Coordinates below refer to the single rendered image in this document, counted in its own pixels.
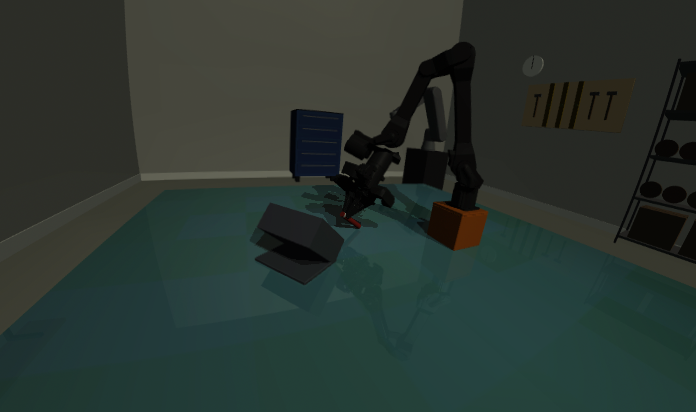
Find dark red peg with white band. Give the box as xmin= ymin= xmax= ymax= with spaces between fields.
xmin=340 ymin=212 xmax=361 ymax=229

